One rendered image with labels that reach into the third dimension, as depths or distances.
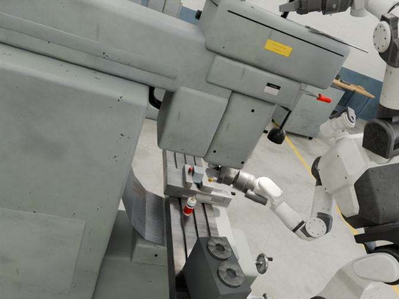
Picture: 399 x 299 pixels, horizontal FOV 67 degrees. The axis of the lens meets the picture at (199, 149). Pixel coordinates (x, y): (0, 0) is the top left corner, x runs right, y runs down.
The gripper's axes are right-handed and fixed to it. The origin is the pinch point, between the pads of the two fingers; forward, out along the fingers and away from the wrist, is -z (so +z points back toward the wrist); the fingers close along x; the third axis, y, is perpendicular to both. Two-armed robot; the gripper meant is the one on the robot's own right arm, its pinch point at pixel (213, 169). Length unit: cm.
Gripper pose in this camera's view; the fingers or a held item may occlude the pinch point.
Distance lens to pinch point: 132.7
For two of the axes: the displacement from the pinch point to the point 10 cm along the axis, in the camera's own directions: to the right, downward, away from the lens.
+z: 9.2, 3.9, -0.3
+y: -3.3, 8.2, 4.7
